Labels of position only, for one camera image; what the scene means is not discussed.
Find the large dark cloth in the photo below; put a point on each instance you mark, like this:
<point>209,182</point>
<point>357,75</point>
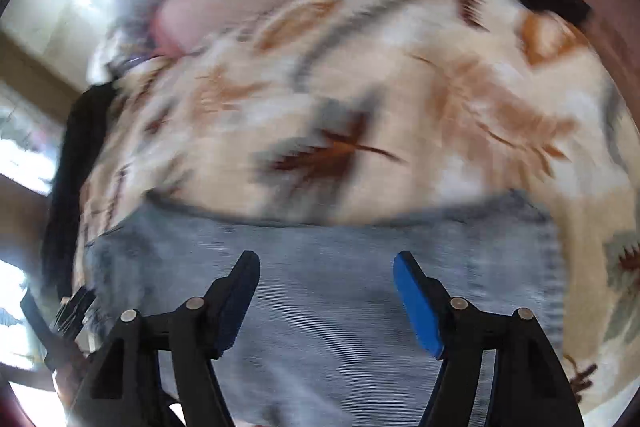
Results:
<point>75,157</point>

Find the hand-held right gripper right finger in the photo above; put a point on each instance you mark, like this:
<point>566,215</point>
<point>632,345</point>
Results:
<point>417,307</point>

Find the leaf printed fleece blanket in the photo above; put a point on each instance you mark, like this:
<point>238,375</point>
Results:
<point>400,107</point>

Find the blue denim pants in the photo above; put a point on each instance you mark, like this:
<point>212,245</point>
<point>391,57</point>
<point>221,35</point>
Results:
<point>325,282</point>

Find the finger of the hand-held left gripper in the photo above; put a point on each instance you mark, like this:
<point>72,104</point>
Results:
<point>72,312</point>

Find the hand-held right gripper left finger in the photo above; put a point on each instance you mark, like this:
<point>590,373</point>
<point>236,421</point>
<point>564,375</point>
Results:
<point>236,312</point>

